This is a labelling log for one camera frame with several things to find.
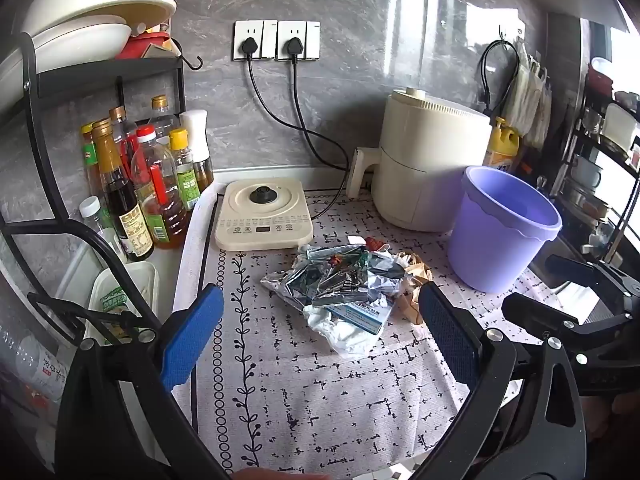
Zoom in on crumpled brown paper bag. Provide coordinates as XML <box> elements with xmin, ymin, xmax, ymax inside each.
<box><xmin>394</xmin><ymin>254</ymin><xmax>434</xmax><ymax>324</ymax></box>

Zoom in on red packet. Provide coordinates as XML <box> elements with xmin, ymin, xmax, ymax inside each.
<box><xmin>117</xmin><ymin>30</ymin><xmax>175</xmax><ymax>62</ymax></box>

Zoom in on black hanging cable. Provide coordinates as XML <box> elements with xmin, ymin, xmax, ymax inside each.
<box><xmin>477</xmin><ymin>40</ymin><xmax>521</xmax><ymax>112</ymax></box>

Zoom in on white tissue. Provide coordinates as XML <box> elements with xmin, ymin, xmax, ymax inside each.
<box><xmin>367</xmin><ymin>254</ymin><xmax>417</xmax><ymax>287</ymax></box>

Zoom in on clear wall hook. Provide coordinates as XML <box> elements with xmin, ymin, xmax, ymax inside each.
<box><xmin>492</xmin><ymin>22</ymin><xmax>526</xmax><ymax>42</ymax></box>

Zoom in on black dish rack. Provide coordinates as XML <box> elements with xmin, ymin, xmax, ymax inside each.
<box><xmin>544</xmin><ymin>60</ymin><xmax>640</xmax><ymax>263</ymax></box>

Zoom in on clear bottle gold cap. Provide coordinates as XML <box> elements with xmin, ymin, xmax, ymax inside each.
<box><xmin>149</xmin><ymin>95</ymin><xmax>180</xmax><ymax>142</ymax></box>

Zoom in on white black patterned table mat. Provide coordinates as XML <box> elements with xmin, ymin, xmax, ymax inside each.
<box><xmin>172</xmin><ymin>182</ymin><xmax>566</xmax><ymax>480</ymax></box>

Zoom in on dark soy sauce bottle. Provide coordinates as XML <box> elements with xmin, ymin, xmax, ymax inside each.
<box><xmin>92</xmin><ymin>122</ymin><xmax>155</xmax><ymax>262</ymax></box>

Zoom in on yellow cap green label bottle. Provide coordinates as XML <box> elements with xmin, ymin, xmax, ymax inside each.
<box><xmin>168</xmin><ymin>128</ymin><xmax>201</xmax><ymax>212</ymax></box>

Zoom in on bronze cap glass bottle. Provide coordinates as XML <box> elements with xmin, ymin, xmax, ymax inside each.
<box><xmin>108</xmin><ymin>106</ymin><xmax>139</xmax><ymax>148</ymax></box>

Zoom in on hanging plastic bags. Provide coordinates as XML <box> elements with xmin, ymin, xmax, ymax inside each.
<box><xmin>501</xmin><ymin>42</ymin><xmax>554</xmax><ymax>149</ymax></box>

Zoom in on white storage container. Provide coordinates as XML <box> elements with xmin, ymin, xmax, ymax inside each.
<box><xmin>601</xmin><ymin>102</ymin><xmax>640</xmax><ymax>155</ymax></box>

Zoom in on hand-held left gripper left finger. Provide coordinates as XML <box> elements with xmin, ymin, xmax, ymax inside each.
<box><xmin>55</xmin><ymin>284</ymin><xmax>236</xmax><ymax>480</ymax></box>

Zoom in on clear plastic water bottle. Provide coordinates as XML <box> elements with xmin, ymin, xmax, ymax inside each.
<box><xmin>0</xmin><ymin>327</ymin><xmax>67</xmax><ymax>403</ymax></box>

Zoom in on purple plastic bucket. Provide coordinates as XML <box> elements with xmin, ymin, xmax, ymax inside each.
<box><xmin>446</xmin><ymin>165</ymin><xmax>563</xmax><ymax>295</ymax></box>

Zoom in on black metal shelf rack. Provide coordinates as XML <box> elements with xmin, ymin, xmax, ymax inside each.
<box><xmin>0</xmin><ymin>32</ymin><xmax>204</xmax><ymax>346</ymax></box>

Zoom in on silver foil bag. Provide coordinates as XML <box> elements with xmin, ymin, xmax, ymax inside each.
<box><xmin>260</xmin><ymin>244</ymin><xmax>396</xmax><ymax>313</ymax></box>

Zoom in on orange cap green label bottle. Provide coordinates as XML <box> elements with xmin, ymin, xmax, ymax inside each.
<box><xmin>80</xmin><ymin>122</ymin><xmax>104</xmax><ymax>202</ymax></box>

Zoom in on white enamel cup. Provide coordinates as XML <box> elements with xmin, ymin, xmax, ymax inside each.
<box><xmin>570</xmin><ymin>154</ymin><xmax>604</xmax><ymax>187</ymax></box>

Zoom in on cream induction cooker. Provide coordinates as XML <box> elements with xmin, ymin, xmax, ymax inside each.
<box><xmin>214</xmin><ymin>178</ymin><xmax>315</xmax><ymax>252</ymax></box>

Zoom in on blue white cardboard box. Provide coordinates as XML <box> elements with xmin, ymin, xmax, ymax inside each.
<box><xmin>332</xmin><ymin>300</ymin><xmax>396</xmax><ymax>336</ymax></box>

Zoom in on white wall socket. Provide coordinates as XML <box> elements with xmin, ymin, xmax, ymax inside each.
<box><xmin>232</xmin><ymin>20</ymin><xmax>279</xmax><ymax>61</ymax></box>
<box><xmin>276</xmin><ymin>20</ymin><xmax>321</xmax><ymax>61</ymax></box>

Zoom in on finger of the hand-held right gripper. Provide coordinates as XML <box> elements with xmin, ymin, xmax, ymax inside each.
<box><xmin>501</xmin><ymin>291</ymin><xmax>631</xmax><ymax>347</ymax></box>
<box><xmin>544</xmin><ymin>254</ymin><xmax>640</xmax><ymax>306</ymax></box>

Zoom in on white plastic bag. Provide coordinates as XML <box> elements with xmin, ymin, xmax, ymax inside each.
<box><xmin>302</xmin><ymin>305</ymin><xmax>386</xmax><ymax>359</ymax></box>

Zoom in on cream air fryer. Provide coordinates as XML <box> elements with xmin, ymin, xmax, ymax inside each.
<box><xmin>346</xmin><ymin>87</ymin><xmax>493</xmax><ymax>233</ymax></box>

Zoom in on white tray green label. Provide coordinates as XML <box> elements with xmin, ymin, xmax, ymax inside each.
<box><xmin>84</xmin><ymin>260</ymin><xmax>160</xmax><ymax>347</ymax></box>

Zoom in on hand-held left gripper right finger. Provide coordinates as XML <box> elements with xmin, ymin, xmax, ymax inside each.
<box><xmin>410</xmin><ymin>282</ymin><xmax>588</xmax><ymax>480</ymax></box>

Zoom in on yellow detergent bottle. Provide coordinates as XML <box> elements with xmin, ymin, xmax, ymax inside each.
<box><xmin>482</xmin><ymin>116</ymin><xmax>521</xmax><ymax>174</ymax></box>

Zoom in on white shallow bowl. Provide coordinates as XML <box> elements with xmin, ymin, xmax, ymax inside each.
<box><xmin>29</xmin><ymin>15</ymin><xmax>134</xmax><ymax>74</ymax></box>

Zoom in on white cap clear jar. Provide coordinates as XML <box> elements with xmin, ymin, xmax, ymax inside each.
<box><xmin>78</xmin><ymin>196</ymin><xmax>127</xmax><ymax>262</ymax></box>

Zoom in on black power cable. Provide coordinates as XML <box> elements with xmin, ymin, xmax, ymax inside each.
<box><xmin>291</xmin><ymin>57</ymin><xmax>357</xmax><ymax>221</ymax></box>
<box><xmin>247</xmin><ymin>55</ymin><xmax>353</xmax><ymax>173</ymax></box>

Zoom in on red cap oil bottle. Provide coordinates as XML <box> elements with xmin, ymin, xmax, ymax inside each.
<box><xmin>131</xmin><ymin>126</ymin><xmax>192</xmax><ymax>250</ymax></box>

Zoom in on white top oil dispenser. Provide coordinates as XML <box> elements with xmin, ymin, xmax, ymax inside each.
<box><xmin>180</xmin><ymin>109</ymin><xmax>215</xmax><ymax>194</ymax></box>

